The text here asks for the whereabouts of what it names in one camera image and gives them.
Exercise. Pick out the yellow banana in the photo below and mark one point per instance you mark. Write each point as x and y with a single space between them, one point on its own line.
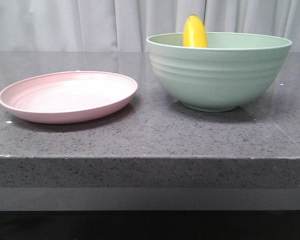
194 33

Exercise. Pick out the green ribbed bowl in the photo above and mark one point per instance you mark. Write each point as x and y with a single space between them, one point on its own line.
233 70

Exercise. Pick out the pink plate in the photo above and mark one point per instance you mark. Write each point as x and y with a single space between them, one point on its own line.
68 97

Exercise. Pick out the white curtain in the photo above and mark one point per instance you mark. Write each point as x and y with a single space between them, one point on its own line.
124 25

